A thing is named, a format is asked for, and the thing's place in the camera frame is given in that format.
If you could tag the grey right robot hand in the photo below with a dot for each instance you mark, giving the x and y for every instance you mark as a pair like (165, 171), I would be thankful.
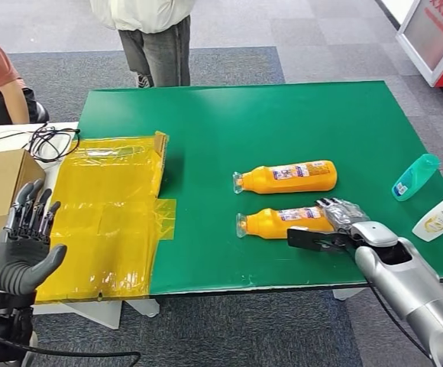
(343, 213)

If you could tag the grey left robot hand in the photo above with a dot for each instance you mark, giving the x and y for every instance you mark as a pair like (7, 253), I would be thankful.
(15, 263)

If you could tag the orange bottle with label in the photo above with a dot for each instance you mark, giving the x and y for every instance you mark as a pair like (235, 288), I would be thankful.
(275, 225)
(282, 177)

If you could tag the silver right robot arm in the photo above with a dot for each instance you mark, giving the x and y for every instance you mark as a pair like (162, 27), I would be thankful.
(416, 289)

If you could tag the teal plastic bottle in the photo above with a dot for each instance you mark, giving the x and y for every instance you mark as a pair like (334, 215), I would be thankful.
(414, 177)

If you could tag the white shampoo bottle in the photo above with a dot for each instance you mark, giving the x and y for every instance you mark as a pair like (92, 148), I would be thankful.
(440, 215)

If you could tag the small white table foot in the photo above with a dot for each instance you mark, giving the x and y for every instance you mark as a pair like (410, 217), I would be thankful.
(345, 293)

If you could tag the wide white table foot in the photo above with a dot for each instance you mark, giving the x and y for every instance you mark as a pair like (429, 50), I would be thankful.
(99, 311)

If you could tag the yellow plastic sheet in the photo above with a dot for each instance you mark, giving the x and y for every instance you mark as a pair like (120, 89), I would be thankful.
(106, 223)

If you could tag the white and red cabinet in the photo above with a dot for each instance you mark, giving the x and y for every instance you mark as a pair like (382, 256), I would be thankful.
(431, 35)

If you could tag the person standing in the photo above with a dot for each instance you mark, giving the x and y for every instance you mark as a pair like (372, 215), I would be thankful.
(152, 25)

